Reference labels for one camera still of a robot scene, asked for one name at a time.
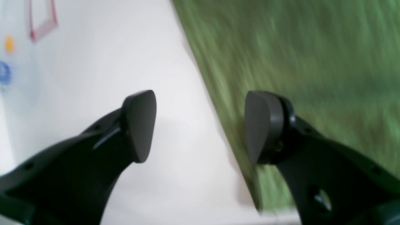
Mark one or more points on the olive green T-shirt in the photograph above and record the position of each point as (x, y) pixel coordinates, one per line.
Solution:
(337, 61)

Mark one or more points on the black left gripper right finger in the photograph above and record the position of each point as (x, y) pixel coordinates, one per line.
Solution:
(331, 184)

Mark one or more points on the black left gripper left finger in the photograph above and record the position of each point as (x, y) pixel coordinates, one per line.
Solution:
(69, 183)

